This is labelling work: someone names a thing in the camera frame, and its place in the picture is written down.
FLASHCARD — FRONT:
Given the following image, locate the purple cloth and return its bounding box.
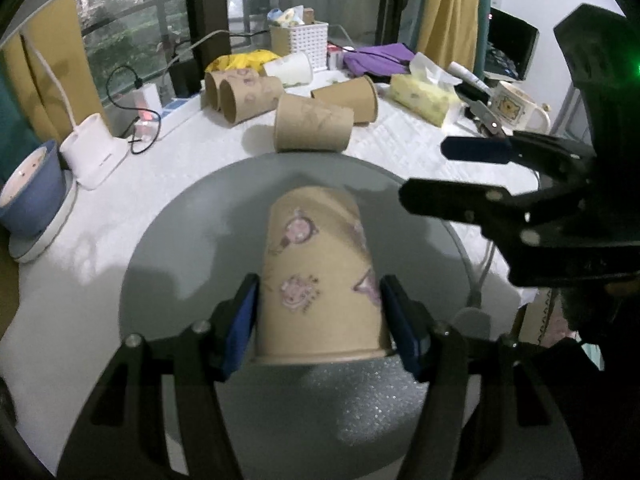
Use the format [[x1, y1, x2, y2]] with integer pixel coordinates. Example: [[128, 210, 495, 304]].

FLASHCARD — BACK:
[[343, 42, 416, 77]]

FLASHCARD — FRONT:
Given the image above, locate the white desk lamp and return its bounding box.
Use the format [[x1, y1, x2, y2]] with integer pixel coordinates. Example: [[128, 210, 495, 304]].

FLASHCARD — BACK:
[[22, 32, 129, 191]]

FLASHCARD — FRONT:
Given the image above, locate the teal curtain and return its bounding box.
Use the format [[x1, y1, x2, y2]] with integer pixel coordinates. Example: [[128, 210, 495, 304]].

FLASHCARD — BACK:
[[0, 63, 41, 184]]

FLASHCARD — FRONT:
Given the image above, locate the plain kraft paper cup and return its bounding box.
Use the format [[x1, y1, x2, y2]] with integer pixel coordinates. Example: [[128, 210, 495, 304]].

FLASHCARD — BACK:
[[311, 76, 378, 125]]

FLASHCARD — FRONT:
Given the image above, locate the yellow curtain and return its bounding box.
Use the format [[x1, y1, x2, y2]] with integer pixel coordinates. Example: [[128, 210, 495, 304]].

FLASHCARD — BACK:
[[416, 0, 480, 68]]

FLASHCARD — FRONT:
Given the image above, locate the white perforated basket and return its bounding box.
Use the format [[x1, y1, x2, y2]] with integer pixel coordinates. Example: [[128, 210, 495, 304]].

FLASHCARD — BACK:
[[270, 22, 329, 72]]

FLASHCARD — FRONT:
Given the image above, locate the grey round puck device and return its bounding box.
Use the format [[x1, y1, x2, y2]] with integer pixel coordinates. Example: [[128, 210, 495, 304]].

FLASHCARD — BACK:
[[451, 307, 491, 340]]

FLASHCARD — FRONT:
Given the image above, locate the black power adapter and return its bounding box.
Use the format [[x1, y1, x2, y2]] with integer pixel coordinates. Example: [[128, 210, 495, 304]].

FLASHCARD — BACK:
[[168, 62, 192, 98]]

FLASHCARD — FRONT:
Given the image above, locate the black laptop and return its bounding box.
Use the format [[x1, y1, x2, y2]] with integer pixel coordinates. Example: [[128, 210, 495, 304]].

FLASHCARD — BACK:
[[485, 8, 539, 81]]

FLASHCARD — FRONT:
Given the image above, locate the yellow tissue pack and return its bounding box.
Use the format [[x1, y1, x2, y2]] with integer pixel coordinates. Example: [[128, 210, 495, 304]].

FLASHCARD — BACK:
[[388, 74, 462, 127]]

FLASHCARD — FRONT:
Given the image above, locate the blue ceramic bowl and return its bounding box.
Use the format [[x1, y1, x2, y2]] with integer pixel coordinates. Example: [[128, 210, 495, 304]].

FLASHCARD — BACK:
[[1, 140, 66, 238]]

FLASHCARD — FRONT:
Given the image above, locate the white paper cup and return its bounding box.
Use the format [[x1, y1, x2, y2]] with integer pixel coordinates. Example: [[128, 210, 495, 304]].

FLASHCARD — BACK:
[[262, 52, 314, 87]]

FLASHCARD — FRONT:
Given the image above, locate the white charger plug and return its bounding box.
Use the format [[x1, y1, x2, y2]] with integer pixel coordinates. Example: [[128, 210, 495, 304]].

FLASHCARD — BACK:
[[131, 82, 163, 126]]

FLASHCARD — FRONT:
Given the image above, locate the round grey mat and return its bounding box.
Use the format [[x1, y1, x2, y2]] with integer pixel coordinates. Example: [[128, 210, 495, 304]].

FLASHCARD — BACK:
[[120, 153, 473, 479]]

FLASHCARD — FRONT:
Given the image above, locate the cartoon bear mug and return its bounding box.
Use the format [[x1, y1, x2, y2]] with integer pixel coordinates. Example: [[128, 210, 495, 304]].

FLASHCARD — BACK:
[[489, 81, 551, 134]]

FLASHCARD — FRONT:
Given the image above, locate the kraft cup open mouth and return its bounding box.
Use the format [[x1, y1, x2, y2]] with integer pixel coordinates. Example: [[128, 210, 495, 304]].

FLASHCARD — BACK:
[[273, 93, 355, 153]]

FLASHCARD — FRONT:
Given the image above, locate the black cable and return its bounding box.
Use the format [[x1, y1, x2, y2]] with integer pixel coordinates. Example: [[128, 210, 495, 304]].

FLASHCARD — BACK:
[[104, 64, 163, 155]]

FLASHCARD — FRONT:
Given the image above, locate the printed kraft cup rear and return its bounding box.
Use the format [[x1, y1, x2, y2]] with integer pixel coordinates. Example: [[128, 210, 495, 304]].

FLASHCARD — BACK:
[[219, 76, 284, 125]]

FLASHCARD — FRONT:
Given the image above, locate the printed kraft paper cup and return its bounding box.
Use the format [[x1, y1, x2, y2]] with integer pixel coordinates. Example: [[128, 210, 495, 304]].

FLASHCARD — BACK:
[[255, 186, 393, 365]]

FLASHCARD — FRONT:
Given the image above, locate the white power strip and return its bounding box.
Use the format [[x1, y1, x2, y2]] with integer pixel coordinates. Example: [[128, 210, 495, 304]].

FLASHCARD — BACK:
[[134, 93, 206, 141]]

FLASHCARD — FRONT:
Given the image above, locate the yellow bag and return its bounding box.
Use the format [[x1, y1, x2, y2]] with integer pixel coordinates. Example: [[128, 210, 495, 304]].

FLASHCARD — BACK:
[[204, 49, 280, 75]]

